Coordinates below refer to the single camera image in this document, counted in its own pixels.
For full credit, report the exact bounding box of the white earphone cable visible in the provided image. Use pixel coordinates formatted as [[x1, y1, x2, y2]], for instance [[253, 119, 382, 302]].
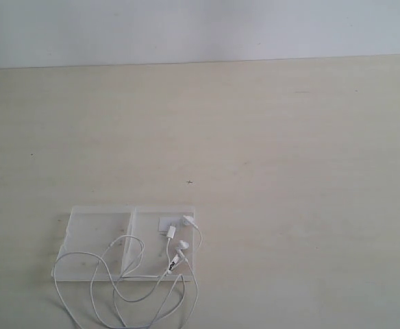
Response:
[[52, 214, 204, 329]]

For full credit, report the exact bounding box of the clear plastic storage case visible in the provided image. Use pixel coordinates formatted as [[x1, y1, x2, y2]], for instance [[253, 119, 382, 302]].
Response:
[[51, 206, 200, 282]]

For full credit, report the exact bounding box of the white paper label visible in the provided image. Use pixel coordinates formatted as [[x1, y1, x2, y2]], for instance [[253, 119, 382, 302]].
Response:
[[158, 217, 182, 232]]

